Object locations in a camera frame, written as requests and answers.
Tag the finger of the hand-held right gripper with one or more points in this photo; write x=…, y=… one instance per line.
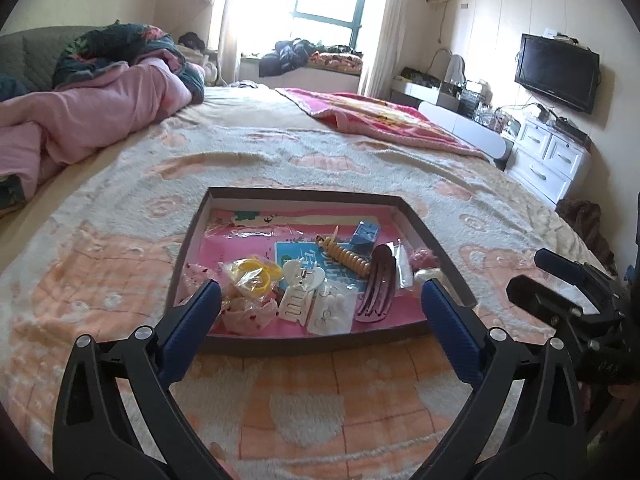
x=565, y=267
x=540, y=300

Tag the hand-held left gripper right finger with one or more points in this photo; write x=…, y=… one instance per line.
x=450, y=330

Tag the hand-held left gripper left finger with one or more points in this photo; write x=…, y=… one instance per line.
x=192, y=320

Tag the dark-framed pink-lined tray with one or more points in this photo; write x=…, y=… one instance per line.
x=400, y=312

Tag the clear plastic packet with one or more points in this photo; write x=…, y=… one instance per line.
x=404, y=272

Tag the purple hair comb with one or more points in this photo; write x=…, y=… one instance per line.
x=377, y=280

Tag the white hair claw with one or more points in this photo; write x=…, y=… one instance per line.
x=295, y=300

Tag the bagged white pearl earrings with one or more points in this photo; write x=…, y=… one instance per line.
x=330, y=310

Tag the small blue box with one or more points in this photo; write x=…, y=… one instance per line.
x=365, y=237

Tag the brown cloth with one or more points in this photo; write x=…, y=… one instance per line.
x=585, y=225

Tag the pink floral scrunchie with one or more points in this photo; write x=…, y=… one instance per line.
x=245, y=317

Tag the white drawer cabinet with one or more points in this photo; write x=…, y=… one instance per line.
x=545, y=160

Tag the blue printed card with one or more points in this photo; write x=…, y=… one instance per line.
x=300, y=250

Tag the black set-top box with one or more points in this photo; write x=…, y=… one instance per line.
x=567, y=125

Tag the white bed footboard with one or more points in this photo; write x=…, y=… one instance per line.
x=470, y=132

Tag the black flat television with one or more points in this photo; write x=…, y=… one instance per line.
x=555, y=70

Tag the white desk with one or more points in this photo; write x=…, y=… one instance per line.
x=425, y=95

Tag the pink printed blanket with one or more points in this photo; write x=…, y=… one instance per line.
x=380, y=115

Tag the white table mirror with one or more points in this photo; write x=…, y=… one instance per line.
x=454, y=67

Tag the pink quilt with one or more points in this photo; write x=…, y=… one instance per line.
x=100, y=105

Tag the dark items on desk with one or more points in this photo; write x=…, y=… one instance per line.
x=420, y=76

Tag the cream pillow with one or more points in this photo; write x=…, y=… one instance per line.
x=207, y=67

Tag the dark jacket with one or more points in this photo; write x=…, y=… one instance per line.
x=282, y=57

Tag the black cloth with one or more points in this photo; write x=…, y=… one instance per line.
x=192, y=40

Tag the dark floral quilt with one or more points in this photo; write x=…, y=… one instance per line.
x=100, y=42

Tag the floral folded blanket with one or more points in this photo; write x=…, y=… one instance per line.
x=335, y=60

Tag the cream curtain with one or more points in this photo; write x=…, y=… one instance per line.
x=387, y=25
x=225, y=20

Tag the green padded headboard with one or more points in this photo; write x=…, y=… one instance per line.
x=30, y=55

